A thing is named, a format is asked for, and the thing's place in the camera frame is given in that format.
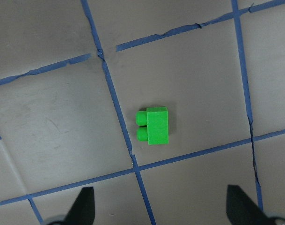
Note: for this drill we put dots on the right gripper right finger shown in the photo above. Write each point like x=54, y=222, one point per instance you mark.
x=241, y=210

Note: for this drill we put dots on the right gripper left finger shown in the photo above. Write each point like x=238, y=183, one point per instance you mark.
x=82, y=212

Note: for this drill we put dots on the green toy block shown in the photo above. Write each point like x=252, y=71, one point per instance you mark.
x=153, y=125

